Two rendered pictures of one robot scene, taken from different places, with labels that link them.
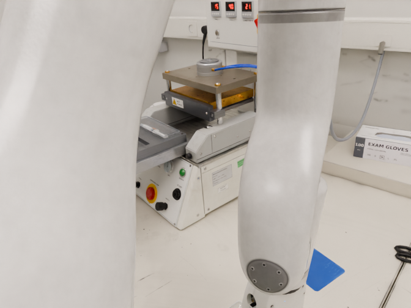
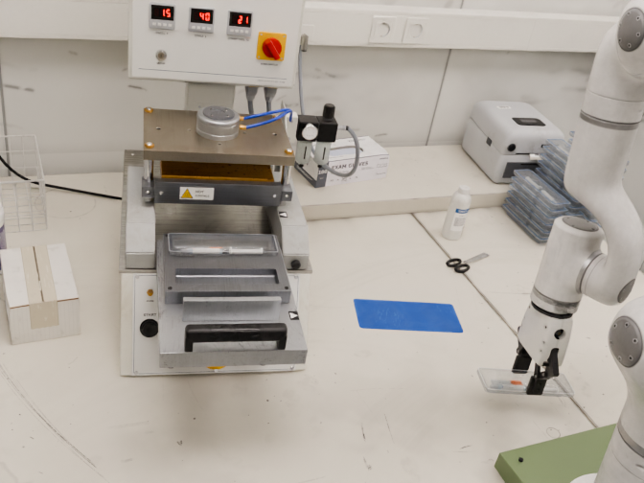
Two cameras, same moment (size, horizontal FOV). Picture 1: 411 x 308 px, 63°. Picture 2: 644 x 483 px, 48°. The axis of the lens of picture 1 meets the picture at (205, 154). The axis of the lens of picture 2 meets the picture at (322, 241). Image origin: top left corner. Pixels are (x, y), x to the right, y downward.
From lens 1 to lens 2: 118 cm
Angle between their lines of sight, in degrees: 60
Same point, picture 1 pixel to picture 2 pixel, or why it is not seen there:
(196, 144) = (299, 243)
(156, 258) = (337, 410)
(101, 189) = not seen: outside the picture
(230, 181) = not seen: hidden behind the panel
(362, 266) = (452, 292)
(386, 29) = (307, 18)
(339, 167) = (322, 207)
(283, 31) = (631, 134)
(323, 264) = (436, 310)
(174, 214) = not seen: hidden behind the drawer
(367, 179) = (353, 211)
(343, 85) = (241, 92)
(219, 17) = (168, 30)
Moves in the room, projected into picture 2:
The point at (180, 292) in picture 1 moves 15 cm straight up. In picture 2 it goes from (406, 414) to (425, 353)
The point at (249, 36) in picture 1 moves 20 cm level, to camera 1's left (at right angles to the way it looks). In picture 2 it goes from (238, 62) to (179, 90)
